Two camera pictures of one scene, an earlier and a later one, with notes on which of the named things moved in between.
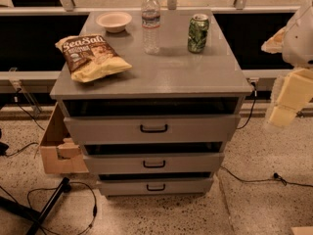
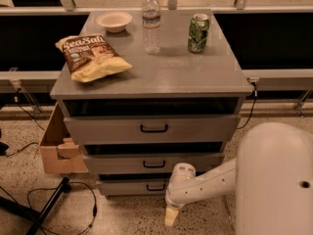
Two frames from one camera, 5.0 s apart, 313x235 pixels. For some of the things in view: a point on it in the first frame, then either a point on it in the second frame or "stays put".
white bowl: [113, 22] stays put
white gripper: [299, 41] -> [173, 199]
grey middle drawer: [122, 164] stays put
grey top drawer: [125, 129] stays put
